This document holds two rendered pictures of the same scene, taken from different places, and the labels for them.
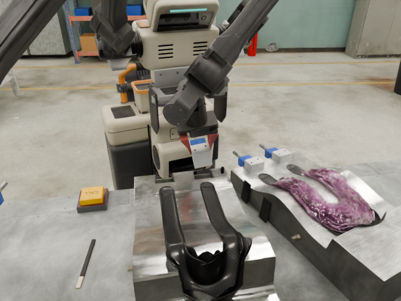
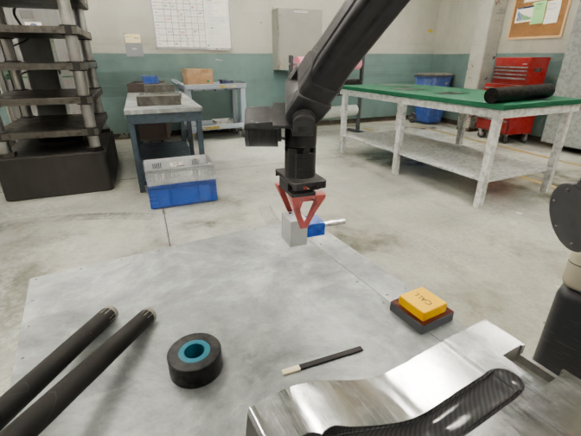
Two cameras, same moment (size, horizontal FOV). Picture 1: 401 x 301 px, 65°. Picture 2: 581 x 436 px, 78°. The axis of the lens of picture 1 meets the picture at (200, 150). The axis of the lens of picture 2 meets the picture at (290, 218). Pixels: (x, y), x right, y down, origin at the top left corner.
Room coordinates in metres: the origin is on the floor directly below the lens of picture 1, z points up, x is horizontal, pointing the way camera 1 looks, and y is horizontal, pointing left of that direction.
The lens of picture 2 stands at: (0.31, -0.13, 1.24)
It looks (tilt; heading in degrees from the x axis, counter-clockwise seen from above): 24 degrees down; 72
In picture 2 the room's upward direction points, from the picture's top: straight up
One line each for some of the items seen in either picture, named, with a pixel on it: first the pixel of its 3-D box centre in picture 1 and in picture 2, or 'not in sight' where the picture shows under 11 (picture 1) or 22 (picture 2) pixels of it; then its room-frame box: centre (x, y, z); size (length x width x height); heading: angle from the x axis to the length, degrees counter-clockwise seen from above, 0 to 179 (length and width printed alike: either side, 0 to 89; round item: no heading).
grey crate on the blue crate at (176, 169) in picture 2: not in sight; (179, 169); (0.35, 3.29, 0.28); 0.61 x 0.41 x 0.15; 3
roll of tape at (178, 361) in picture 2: not in sight; (195, 359); (0.31, 0.31, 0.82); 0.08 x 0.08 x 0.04
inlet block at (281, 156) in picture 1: (271, 153); not in sight; (0.91, -0.24, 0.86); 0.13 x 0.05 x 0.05; 28
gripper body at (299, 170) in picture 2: not in sight; (300, 164); (0.54, 0.48, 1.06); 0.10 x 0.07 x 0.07; 93
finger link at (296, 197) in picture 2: not in sight; (302, 202); (0.54, 0.47, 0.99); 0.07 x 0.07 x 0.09; 3
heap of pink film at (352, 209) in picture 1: (323, 190); not in sight; (0.65, -0.32, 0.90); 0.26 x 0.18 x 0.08; 28
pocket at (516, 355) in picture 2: (164, 183); (529, 373); (0.71, 0.10, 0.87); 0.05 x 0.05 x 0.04; 11
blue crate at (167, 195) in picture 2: not in sight; (181, 187); (0.35, 3.29, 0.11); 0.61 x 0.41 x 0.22; 3
